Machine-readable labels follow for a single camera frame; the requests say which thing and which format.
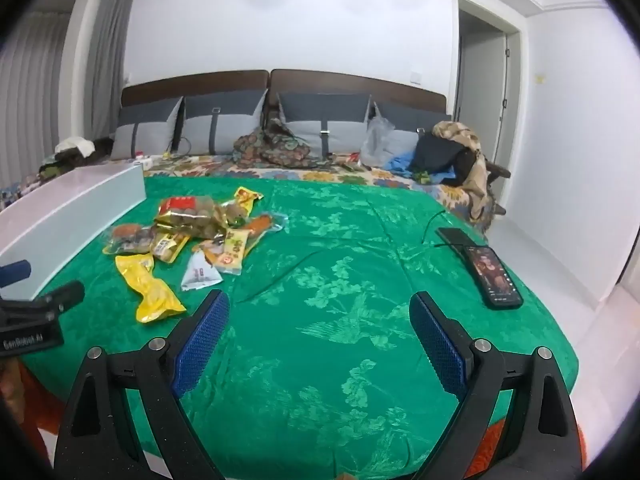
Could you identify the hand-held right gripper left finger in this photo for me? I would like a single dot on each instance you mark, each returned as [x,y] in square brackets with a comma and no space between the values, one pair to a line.
[200,345]

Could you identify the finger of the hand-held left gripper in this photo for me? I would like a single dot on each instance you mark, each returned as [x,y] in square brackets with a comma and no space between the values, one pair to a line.
[60,295]
[15,272]

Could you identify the dark clothes pile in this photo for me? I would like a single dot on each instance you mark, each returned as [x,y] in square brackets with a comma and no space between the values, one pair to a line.
[102,150]

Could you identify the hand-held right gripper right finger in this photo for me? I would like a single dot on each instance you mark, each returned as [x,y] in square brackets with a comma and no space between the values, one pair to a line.
[440,345]

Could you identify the blue cloth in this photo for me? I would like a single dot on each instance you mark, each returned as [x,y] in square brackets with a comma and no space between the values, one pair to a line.
[397,164]

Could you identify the grey curtain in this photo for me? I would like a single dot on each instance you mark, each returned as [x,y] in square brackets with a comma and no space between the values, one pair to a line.
[105,60]

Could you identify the small red packet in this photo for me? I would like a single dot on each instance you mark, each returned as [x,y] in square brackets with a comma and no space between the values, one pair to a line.
[352,162]

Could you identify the clear bag of brown balls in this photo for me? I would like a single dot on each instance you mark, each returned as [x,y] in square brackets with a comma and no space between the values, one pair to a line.
[187,215]

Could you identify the brown wooden headboard panel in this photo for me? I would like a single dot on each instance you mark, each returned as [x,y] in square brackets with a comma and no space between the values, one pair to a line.
[200,82]
[350,82]

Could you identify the black bag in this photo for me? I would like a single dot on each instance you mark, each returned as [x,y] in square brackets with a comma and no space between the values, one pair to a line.
[440,152]

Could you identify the clear plastic bag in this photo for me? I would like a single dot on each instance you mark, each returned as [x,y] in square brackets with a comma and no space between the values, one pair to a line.
[376,140]

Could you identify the grey two-tone pillow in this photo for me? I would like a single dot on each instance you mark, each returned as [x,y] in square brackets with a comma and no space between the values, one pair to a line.
[400,125]
[145,130]
[220,125]
[325,120]

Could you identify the orange snack packet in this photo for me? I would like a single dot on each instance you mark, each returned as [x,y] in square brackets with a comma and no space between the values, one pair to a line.
[212,255]

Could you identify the green patterned blanket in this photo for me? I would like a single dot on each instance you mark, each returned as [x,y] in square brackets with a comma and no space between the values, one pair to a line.
[325,285]

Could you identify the floral cloth bundle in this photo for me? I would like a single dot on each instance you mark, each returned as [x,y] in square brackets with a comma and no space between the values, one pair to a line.
[275,147]

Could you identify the sheer white curtain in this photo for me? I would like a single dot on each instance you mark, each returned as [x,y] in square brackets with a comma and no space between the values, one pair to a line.
[35,85]

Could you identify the white door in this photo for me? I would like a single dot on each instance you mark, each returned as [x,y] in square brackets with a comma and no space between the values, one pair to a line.
[480,85]

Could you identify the white bottle red cap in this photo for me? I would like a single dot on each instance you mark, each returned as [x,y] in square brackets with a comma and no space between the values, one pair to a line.
[142,161]

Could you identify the white triangular snack packet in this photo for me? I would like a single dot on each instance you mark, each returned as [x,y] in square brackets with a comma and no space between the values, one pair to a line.
[200,274]

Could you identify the white cloth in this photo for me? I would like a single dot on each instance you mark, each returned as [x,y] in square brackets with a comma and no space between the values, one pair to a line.
[75,146]

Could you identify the dark smartphone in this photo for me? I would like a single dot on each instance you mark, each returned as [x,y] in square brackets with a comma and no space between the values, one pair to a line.
[452,237]

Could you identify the yellow white snack packet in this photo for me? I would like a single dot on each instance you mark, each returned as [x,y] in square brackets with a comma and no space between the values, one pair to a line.
[235,250]

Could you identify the clear packet with brown meat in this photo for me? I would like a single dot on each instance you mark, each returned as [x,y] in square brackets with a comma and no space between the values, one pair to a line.
[127,237]

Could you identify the clear packet with orange sausage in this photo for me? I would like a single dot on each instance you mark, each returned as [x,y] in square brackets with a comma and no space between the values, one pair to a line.
[262,225]

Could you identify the white storage box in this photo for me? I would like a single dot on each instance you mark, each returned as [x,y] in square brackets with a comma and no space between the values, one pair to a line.
[75,210]

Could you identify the smartphone with lit screen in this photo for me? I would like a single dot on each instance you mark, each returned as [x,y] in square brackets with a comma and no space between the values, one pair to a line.
[492,275]

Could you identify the green leafy item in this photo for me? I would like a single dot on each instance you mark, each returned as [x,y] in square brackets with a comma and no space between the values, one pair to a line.
[422,177]

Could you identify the white wall switch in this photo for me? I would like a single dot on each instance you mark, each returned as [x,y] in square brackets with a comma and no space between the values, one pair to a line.
[416,76]

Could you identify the small yellow snack packet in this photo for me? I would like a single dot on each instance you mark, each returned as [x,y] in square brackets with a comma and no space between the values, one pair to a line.
[246,196]

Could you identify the long yellow snack packet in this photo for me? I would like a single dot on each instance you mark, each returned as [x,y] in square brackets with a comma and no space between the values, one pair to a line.
[150,290]

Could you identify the yellow striped snack packet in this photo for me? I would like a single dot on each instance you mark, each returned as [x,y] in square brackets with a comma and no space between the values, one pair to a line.
[167,249]

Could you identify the wooden chair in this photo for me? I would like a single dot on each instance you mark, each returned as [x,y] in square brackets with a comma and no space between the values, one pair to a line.
[500,172]

